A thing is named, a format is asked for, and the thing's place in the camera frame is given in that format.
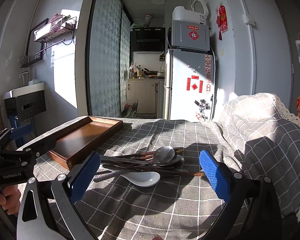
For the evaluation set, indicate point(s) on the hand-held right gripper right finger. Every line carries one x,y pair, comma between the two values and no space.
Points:
213,177

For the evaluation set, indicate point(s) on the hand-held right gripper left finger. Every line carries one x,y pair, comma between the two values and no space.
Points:
86,175

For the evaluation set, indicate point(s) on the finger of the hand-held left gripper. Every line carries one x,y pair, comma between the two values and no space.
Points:
21,131
43,146

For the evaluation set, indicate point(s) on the metal table knife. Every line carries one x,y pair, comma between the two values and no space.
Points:
105,177

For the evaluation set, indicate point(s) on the brown wooden tray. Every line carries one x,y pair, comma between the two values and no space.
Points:
85,137

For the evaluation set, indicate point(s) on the dark metal spoon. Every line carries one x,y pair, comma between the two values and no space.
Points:
177,161

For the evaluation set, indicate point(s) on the shiny metal spoon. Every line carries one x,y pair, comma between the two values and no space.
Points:
164,153

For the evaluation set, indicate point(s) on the white ceramic spoon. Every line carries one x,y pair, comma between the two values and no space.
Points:
142,178

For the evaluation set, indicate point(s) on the person's left hand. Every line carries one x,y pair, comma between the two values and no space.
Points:
8,200

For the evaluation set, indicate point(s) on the blue plastic stool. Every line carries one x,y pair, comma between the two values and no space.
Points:
14,120

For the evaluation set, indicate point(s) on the white wash basin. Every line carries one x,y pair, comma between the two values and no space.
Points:
22,90

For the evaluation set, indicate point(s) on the metal water tap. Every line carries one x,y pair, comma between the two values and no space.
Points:
23,74

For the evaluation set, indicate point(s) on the checked cloth with lace trim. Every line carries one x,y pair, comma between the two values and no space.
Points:
265,135

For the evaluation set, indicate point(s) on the dark grey checked tablecloth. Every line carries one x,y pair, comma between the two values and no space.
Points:
152,205

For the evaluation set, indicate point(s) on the rubbish bag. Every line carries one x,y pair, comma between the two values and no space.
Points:
131,108

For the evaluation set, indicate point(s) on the silver refrigerator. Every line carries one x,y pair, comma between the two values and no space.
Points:
187,87

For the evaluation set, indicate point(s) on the beige kitchen cabinet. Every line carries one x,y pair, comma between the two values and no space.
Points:
142,96

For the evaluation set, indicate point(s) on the patterned sliding door panel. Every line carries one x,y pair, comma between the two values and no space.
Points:
125,65
105,55

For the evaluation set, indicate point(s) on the white plastic bottle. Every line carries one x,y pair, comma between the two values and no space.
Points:
131,72

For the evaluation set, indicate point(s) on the dark sauce bottle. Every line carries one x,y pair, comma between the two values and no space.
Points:
139,72

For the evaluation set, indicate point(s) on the black wok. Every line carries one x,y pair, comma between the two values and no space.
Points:
150,72

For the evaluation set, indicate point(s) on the grey microwave oven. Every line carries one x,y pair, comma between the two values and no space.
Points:
190,35

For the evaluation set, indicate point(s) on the black range hood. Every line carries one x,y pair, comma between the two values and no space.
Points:
147,40

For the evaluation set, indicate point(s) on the red hanging ornament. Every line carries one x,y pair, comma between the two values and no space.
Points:
222,21

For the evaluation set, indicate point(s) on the round ceiling lamp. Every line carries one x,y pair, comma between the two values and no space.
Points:
157,0

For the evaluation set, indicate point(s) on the white wall switch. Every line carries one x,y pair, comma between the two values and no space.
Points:
248,18

